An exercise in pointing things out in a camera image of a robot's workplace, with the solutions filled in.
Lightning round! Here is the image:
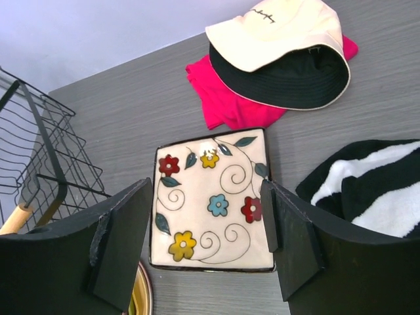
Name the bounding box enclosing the zebra striped blanket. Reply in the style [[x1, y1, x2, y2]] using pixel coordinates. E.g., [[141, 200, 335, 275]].
[[296, 139, 419, 239]]

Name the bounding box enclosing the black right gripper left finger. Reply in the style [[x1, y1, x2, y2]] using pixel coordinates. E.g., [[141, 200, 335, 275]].
[[1, 178, 152, 314]]

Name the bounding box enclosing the cream flower square plate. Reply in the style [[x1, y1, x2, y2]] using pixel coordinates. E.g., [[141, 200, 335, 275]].
[[149, 127, 275, 273]]

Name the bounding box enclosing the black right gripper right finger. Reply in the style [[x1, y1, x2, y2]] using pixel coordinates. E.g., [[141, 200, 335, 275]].
[[261, 180, 419, 314]]

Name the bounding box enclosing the black wire dish rack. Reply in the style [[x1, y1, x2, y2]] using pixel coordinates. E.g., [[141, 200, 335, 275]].
[[1, 70, 109, 234]]

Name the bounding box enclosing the beige black bucket hat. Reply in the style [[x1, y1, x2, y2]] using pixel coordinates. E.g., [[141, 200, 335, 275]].
[[205, 0, 351, 111]]

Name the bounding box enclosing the red folded cloth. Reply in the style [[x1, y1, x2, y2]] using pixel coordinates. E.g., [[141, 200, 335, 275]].
[[186, 37, 358, 129]]

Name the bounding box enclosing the orange dotted round plate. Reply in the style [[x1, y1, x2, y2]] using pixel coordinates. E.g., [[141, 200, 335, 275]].
[[138, 262, 154, 315]]

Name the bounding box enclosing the green dotted round plate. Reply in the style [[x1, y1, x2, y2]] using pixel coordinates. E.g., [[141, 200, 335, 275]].
[[127, 295, 137, 315]]

